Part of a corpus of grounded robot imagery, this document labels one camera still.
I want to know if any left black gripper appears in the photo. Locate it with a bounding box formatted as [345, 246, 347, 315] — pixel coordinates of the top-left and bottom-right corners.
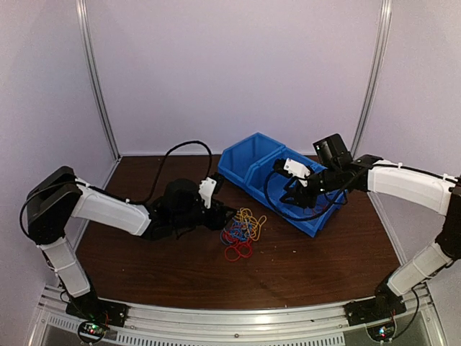
[171, 198, 237, 231]

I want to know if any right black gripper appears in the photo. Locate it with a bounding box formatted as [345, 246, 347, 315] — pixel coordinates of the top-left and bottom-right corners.
[280, 164, 341, 208]

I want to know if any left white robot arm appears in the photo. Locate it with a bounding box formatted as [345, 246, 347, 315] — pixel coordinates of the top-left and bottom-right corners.
[19, 166, 237, 321]

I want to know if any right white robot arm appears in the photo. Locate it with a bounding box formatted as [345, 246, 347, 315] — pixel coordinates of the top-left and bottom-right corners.
[273, 133, 460, 319]

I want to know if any blue bin near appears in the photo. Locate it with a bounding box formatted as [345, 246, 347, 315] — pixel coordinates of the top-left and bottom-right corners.
[264, 167, 347, 237]

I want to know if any blue bin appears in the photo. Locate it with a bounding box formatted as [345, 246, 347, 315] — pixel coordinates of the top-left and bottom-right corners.
[218, 133, 285, 187]
[264, 167, 347, 237]
[244, 148, 324, 209]

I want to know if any blue bin middle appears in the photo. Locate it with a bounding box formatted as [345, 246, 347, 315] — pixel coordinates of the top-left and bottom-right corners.
[244, 148, 324, 209]

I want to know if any blue bin far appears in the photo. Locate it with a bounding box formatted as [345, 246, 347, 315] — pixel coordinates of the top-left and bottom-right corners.
[218, 133, 285, 187]

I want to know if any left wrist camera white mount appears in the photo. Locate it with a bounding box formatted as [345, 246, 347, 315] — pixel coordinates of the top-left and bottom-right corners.
[198, 177, 217, 209]

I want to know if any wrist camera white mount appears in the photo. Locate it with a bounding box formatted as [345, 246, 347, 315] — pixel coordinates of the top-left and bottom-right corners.
[273, 158, 313, 187]
[198, 177, 217, 209]

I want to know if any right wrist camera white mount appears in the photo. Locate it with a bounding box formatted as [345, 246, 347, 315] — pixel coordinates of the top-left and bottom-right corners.
[273, 158, 313, 187]

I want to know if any blue cable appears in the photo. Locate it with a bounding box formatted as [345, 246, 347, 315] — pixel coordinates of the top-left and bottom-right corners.
[222, 221, 253, 243]

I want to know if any yellow cable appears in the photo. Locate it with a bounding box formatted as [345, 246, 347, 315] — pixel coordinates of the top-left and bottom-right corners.
[233, 207, 268, 241]

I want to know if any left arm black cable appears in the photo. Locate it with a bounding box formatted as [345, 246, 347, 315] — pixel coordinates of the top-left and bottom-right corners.
[140, 140, 212, 206]

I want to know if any front aluminium rail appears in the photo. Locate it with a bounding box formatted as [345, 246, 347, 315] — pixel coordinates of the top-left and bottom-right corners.
[25, 285, 449, 345]

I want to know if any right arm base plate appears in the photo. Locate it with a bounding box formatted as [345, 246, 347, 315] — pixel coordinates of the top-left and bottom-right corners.
[344, 296, 406, 327]

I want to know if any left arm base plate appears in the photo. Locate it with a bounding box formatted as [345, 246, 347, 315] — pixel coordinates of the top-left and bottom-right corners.
[66, 299, 128, 327]

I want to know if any right aluminium frame post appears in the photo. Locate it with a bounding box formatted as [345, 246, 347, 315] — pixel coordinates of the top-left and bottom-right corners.
[351, 0, 393, 157]

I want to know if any aluminium frame post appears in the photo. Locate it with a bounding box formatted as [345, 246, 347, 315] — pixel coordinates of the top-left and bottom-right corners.
[351, 0, 393, 157]
[76, 0, 121, 161]

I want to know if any left aluminium frame post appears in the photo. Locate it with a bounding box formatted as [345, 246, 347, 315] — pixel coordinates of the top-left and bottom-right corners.
[76, 0, 121, 161]

